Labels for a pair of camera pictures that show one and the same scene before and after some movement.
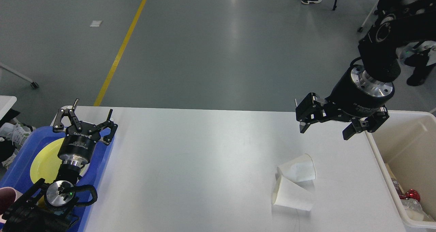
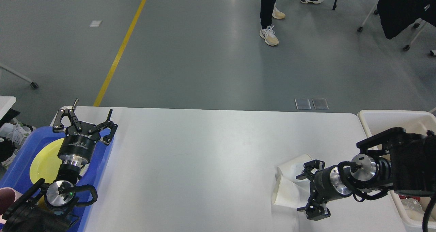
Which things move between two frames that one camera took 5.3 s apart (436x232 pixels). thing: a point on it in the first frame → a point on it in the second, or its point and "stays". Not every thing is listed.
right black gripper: (358, 95) → (326, 185)
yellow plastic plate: (46, 164) stays
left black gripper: (77, 147) stays
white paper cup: (300, 169) stays
